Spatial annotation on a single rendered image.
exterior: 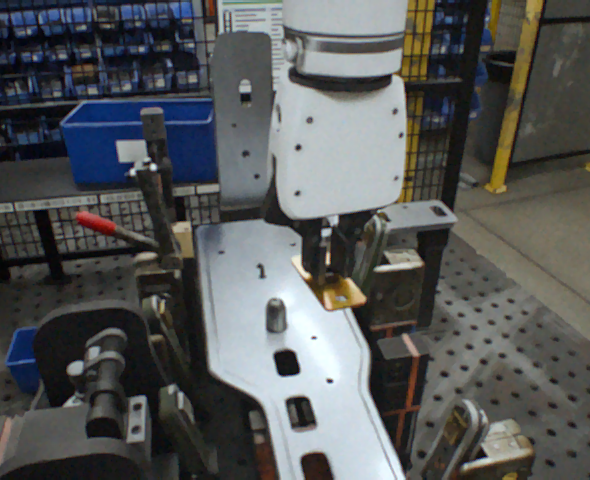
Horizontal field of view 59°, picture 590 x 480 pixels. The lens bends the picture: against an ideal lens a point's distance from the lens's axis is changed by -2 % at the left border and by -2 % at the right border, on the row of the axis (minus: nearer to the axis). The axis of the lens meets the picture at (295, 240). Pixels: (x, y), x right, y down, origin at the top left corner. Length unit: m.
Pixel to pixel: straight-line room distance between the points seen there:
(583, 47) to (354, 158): 3.48
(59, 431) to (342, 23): 0.37
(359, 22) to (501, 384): 0.94
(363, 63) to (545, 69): 3.30
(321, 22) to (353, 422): 0.46
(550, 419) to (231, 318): 0.66
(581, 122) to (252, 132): 3.24
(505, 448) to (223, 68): 0.75
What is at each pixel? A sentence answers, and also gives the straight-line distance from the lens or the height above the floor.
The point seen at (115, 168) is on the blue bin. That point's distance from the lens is 1.17.
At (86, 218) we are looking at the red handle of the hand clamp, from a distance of 0.81.
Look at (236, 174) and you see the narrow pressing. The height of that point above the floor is 1.07.
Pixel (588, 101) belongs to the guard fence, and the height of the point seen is 0.52.
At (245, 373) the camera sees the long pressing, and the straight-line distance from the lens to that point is 0.71.
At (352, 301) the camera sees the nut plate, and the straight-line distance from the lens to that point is 0.45.
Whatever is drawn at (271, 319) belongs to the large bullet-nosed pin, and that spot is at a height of 1.02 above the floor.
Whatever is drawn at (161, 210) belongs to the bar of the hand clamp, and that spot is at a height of 1.15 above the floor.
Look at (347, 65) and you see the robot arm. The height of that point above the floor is 1.42.
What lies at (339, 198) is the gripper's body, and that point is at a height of 1.32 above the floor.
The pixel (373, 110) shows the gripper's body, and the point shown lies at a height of 1.39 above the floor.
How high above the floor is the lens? 1.50
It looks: 31 degrees down
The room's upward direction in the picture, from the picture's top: straight up
